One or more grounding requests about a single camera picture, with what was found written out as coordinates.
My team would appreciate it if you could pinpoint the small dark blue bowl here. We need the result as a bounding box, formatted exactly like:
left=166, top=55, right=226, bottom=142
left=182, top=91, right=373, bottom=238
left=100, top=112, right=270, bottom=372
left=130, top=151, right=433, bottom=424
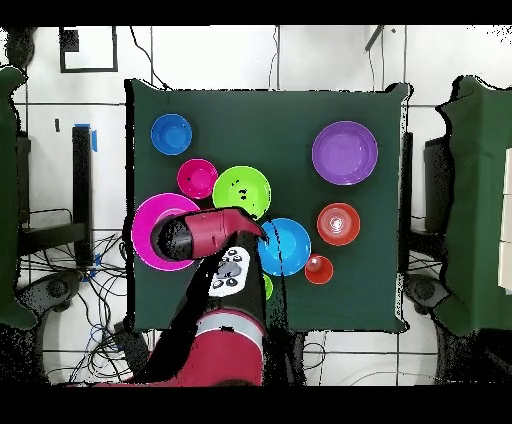
left=150, top=113, right=194, bottom=156

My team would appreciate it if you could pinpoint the large light blue bowl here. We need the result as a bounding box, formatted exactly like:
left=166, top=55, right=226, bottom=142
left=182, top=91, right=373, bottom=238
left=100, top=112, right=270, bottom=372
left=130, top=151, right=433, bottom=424
left=256, top=217, right=312, bottom=278

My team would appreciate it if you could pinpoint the green bowl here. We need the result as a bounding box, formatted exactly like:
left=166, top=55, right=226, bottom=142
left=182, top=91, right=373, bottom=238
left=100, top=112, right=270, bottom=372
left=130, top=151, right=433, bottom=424
left=212, top=165, right=273, bottom=222

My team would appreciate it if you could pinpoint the orange cup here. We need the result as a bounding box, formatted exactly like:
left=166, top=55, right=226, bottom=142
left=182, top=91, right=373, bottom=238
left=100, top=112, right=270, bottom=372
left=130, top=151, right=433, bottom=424
left=303, top=253, right=335, bottom=286

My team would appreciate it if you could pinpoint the person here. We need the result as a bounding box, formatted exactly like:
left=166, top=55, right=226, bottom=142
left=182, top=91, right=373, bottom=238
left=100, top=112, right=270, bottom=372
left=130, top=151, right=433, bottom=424
left=4, top=25, right=38, bottom=70

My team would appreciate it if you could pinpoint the black power brick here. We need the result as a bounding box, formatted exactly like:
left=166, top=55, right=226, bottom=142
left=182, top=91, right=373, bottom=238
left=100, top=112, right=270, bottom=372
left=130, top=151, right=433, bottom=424
left=113, top=321, right=151, bottom=375

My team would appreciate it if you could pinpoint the white box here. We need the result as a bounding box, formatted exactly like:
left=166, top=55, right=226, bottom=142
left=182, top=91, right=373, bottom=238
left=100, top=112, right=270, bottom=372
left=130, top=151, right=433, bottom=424
left=496, top=146, right=512, bottom=297

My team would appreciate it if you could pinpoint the black metal stand frame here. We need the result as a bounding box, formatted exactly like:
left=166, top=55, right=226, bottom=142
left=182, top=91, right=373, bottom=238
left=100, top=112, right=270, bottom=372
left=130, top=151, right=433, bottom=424
left=17, top=125, right=95, bottom=267

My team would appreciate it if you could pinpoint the large pink bowl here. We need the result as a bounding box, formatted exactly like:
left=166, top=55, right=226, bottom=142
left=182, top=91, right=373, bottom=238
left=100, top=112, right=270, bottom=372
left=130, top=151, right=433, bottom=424
left=130, top=192, right=202, bottom=272

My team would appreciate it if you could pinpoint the dark green tablecloth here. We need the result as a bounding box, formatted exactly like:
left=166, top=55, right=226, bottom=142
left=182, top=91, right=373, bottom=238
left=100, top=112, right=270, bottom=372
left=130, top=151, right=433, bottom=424
left=125, top=78, right=411, bottom=333

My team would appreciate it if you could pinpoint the red bowl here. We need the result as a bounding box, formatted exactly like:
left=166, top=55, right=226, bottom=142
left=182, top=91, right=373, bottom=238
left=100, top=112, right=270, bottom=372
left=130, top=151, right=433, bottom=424
left=177, top=158, right=220, bottom=200

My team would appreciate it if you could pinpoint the orange bowl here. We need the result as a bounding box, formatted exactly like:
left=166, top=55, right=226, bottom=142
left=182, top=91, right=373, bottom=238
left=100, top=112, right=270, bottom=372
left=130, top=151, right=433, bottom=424
left=316, top=202, right=362, bottom=247

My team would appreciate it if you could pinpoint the black floor stand base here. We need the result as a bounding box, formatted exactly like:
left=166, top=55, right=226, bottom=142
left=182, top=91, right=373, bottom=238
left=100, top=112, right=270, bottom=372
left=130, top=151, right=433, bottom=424
left=15, top=270, right=86, bottom=317
left=401, top=273, right=451, bottom=315

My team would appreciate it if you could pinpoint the green cloth side table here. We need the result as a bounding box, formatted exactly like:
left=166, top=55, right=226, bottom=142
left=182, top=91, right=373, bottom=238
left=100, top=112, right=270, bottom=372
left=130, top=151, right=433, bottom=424
left=433, top=75, right=512, bottom=337
left=0, top=65, right=39, bottom=331

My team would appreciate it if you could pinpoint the purple bowl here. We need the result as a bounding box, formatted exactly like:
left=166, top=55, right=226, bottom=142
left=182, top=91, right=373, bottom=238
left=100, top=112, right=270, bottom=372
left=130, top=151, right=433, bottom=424
left=311, top=120, right=380, bottom=187

